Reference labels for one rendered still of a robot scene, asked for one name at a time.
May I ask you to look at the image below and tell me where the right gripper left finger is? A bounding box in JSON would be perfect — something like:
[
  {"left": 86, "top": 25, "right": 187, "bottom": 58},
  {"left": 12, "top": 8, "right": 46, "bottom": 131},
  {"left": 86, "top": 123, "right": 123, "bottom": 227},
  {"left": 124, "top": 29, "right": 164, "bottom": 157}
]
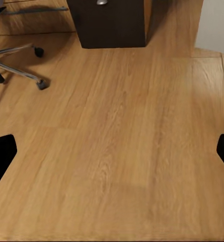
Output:
[{"left": 0, "top": 134, "right": 17, "bottom": 180}]

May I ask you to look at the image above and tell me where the swivel chair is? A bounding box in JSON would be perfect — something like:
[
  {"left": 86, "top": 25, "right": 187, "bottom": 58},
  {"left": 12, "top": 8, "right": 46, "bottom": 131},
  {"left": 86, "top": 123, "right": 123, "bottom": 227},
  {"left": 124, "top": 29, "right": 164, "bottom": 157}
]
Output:
[{"left": 0, "top": 0, "right": 46, "bottom": 89}]

